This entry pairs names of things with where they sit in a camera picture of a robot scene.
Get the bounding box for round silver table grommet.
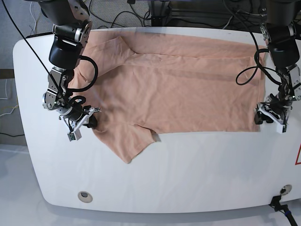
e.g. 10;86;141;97
279;184;292;196

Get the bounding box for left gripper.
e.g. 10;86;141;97
254;94;293;126

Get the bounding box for peach T-shirt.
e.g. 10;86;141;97
69;31;265;163

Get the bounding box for black clamp with cable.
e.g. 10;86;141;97
269;195;298;226

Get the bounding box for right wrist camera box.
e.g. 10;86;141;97
67;130;82;141

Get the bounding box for tangled black floor cables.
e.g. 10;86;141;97
89;0;153;30

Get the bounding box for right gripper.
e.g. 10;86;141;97
57;105;101;133

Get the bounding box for black metal frame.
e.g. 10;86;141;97
148;0;226;30

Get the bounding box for white cable on floor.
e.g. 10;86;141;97
0;79;19;117

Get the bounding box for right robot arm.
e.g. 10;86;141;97
38;0;100;141

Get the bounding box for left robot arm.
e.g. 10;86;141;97
253;0;301;133

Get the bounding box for round grey table grommet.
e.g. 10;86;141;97
78;191;93;203

